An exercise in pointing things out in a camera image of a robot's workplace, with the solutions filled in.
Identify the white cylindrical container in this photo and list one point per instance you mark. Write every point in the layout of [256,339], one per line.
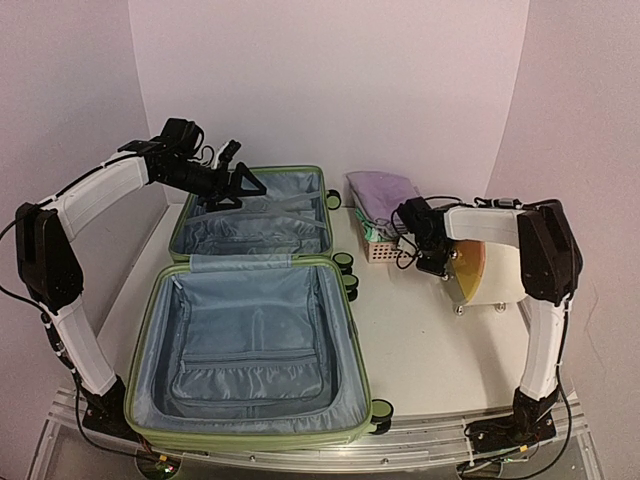
[483,274]

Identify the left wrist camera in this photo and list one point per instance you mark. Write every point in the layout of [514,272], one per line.
[225,154]

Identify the green hard-shell suitcase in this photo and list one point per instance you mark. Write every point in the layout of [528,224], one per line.
[249,331]

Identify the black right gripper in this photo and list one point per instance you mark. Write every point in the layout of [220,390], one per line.
[435,265]

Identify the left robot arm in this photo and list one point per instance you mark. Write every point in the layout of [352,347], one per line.
[53,276]

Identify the purple garment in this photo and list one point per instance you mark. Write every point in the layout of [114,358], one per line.
[378,193]

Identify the pink perforated plastic basket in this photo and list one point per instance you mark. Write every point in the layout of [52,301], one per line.
[384,252]

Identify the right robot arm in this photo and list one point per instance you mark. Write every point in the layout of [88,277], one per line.
[550,262]

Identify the green tie-dye garment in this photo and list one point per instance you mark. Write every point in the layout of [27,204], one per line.
[380,230]

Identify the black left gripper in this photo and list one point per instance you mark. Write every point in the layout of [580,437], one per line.
[220,188]

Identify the curved aluminium rail base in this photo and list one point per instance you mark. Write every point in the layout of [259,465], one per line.
[439,446]

